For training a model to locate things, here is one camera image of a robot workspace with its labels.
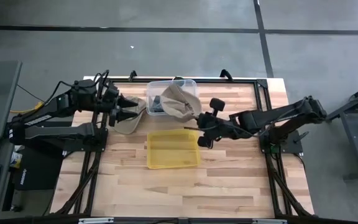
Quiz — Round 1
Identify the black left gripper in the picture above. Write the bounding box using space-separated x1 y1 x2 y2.
97 83 142 128

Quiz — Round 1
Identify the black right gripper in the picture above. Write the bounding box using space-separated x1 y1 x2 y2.
196 97 233 149

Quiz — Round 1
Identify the beige cap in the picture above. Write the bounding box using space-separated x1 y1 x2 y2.
112 95 147 136
159 83 203 130

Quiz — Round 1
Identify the clear plastic bin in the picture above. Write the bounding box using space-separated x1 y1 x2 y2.
145 78 198 117

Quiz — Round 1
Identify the yellow plastic bin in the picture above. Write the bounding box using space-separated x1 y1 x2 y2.
146 128 202 170

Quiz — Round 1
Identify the black bag with logo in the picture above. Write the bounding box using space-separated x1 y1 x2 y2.
12 146 64 191

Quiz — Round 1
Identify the white yellow packet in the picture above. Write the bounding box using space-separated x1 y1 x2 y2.
9 151 24 169

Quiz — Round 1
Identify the grey metal cart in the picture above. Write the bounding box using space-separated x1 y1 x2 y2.
323 79 358 182

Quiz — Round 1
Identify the black aluminium table frame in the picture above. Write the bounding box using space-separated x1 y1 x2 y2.
53 76 315 218

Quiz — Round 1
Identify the yellow extension cord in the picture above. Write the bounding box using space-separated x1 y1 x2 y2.
10 101 45 114

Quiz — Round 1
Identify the thin black floor cable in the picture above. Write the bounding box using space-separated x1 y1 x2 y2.
16 83 45 103

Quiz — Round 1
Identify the silver metal bracket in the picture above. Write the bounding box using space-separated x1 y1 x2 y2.
252 218 288 224
78 217 114 224

